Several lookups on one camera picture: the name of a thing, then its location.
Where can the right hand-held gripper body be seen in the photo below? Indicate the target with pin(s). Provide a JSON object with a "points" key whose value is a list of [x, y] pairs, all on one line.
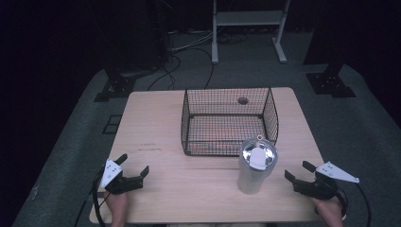
{"points": [[324, 183]]}

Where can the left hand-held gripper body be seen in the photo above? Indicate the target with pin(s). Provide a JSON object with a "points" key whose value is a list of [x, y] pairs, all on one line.
{"points": [[117, 183]]}

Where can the clear tumbler with white lid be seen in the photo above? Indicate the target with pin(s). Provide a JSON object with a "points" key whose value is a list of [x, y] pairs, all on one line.
{"points": [[254, 167]]}

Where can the person's left hand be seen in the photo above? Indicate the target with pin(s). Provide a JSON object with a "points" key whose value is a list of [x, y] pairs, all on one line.
{"points": [[117, 205]]}

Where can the person's right hand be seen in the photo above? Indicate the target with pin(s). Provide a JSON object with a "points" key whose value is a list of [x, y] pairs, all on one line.
{"points": [[327, 211]]}

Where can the black stand base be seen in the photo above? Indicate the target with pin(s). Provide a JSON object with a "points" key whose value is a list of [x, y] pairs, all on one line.
{"points": [[116, 85], [329, 82]]}

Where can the white metal table frame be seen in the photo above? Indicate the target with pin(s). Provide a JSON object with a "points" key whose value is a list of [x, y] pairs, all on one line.
{"points": [[217, 38]]}

